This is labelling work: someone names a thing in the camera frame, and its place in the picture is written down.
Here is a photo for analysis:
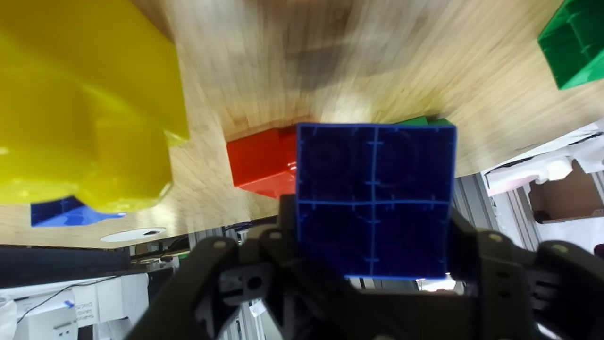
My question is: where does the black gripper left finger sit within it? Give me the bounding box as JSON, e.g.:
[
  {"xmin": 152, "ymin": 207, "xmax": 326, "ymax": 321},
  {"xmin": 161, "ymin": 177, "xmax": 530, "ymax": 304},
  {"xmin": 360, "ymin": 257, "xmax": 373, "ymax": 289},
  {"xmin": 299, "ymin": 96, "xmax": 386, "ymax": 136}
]
[{"xmin": 124, "ymin": 194, "xmax": 379, "ymax": 340}]

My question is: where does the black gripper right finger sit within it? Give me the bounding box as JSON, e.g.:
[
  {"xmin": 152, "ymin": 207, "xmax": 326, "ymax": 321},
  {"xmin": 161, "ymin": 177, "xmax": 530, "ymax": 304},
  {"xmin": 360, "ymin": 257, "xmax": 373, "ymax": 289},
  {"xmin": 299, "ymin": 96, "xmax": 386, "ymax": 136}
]
[{"xmin": 446, "ymin": 209, "xmax": 604, "ymax": 340}]

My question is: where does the blue square two-by-two block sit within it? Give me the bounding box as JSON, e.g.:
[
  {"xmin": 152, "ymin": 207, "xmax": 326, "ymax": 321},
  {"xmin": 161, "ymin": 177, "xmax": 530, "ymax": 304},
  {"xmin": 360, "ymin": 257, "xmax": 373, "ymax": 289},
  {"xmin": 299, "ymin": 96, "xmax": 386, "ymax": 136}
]
[{"xmin": 294, "ymin": 121, "xmax": 458, "ymax": 281}]

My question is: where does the red four-stud block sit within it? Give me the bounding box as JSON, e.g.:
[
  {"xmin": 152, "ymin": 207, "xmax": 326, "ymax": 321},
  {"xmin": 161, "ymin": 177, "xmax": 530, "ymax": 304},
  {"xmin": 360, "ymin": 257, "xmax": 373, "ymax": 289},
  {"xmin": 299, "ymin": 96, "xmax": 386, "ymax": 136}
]
[{"xmin": 224, "ymin": 124, "xmax": 299, "ymax": 200}]

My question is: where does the small blue block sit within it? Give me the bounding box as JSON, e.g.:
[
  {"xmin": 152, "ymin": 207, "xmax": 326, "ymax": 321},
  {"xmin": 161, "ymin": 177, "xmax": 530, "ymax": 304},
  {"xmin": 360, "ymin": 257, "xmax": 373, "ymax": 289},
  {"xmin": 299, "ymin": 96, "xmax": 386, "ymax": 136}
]
[{"xmin": 27, "ymin": 194, "xmax": 126, "ymax": 228}]

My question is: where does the yellow two-stud block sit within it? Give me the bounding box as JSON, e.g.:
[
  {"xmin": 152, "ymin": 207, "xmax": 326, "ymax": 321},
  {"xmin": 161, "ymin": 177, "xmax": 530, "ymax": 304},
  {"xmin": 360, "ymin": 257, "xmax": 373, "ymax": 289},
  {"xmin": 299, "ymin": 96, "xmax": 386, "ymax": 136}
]
[{"xmin": 0, "ymin": 0, "xmax": 192, "ymax": 215}]

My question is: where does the small white table grommet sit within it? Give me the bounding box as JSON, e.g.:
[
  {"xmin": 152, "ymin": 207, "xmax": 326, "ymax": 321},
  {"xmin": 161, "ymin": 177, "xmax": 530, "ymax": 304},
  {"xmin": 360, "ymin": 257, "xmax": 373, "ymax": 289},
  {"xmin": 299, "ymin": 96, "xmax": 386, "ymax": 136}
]
[{"xmin": 99, "ymin": 226, "xmax": 165, "ymax": 245}]

